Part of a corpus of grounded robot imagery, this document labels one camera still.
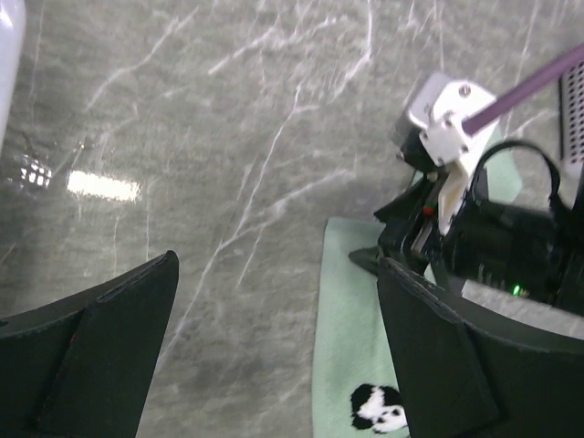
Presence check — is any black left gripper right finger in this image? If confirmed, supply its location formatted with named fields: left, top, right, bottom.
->
left=378, top=258, right=583, bottom=437

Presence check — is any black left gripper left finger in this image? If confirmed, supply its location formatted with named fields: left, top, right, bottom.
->
left=1, top=251, right=179, bottom=437

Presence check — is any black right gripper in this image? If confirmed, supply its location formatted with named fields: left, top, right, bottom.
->
left=349, top=141, right=583, bottom=306

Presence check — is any mint green towel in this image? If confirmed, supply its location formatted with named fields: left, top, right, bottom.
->
left=311, top=122, right=524, bottom=438

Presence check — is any white laundry basket with clothes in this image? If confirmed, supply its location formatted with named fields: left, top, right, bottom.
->
left=0, top=0, right=26, bottom=143

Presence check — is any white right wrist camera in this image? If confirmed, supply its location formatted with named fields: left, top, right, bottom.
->
left=402, top=71, right=499, bottom=235

